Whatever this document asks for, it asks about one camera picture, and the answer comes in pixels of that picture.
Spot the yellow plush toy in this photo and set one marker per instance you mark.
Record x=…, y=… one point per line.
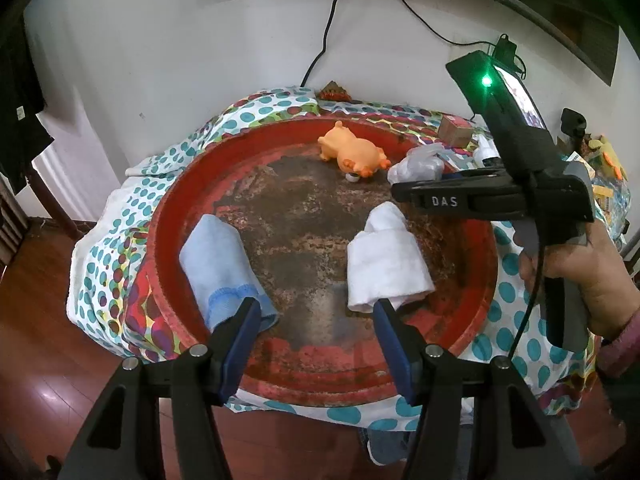
x=603, y=158

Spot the dark hanging clothes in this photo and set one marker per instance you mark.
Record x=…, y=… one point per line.
x=23, y=138

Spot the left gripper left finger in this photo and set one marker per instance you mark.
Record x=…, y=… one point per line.
x=231, y=343

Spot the round red rusty tray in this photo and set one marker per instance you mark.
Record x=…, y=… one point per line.
x=296, y=215

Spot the white cloth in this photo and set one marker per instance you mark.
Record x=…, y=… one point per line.
x=384, y=261

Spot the red orange snack wrapper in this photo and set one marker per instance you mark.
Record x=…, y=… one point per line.
x=332, y=91

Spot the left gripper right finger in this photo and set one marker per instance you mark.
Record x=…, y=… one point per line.
x=403, y=347

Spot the brown red small box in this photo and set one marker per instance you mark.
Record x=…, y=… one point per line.
x=455, y=131

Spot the orange rubber animal toy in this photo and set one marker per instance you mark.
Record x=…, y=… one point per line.
x=357, y=158

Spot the person's right hand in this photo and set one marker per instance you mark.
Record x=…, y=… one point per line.
x=610, y=295

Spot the light blue towel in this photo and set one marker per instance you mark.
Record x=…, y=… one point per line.
x=219, y=273

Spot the black clamp stand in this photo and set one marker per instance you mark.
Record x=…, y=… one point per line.
x=573, y=125

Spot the clear plastic bag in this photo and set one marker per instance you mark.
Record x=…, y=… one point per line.
x=420, y=164

